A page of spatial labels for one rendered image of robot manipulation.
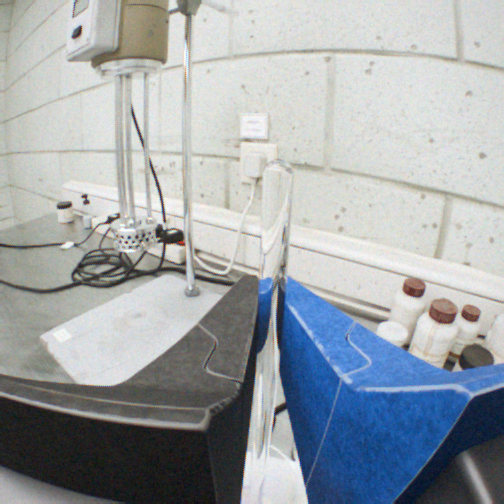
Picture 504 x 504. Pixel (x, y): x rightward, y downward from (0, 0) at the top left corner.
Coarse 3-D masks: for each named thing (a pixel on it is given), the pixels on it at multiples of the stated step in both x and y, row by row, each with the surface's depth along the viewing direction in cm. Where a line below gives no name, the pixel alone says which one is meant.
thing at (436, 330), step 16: (432, 304) 37; (448, 304) 37; (432, 320) 37; (448, 320) 35; (416, 336) 38; (432, 336) 35; (448, 336) 35; (416, 352) 38; (432, 352) 36; (448, 352) 36
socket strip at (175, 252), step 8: (104, 216) 92; (96, 224) 89; (104, 232) 87; (184, 240) 74; (152, 248) 75; (160, 248) 73; (168, 248) 72; (176, 248) 70; (184, 248) 71; (160, 256) 74; (168, 256) 73; (176, 256) 71; (184, 256) 72
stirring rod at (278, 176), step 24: (264, 168) 6; (288, 168) 6; (264, 192) 6; (288, 192) 6; (264, 216) 6; (288, 216) 6; (264, 240) 6; (288, 240) 6; (264, 264) 7; (264, 288) 7; (264, 312) 7; (264, 336) 7; (264, 360) 7; (264, 384) 8; (264, 408) 8; (264, 432) 9; (264, 456) 9; (264, 480) 10
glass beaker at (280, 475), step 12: (276, 456) 13; (276, 468) 14; (288, 468) 13; (276, 480) 14; (288, 480) 13; (300, 480) 12; (264, 492) 15; (276, 492) 14; (288, 492) 13; (300, 492) 11
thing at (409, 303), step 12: (408, 288) 43; (420, 288) 43; (396, 300) 45; (408, 300) 43; (420, 300) 43; (396, 312) 45; (408, 312) 43; (420, 312) 43; (408, 324) 44; (408, 336) 45
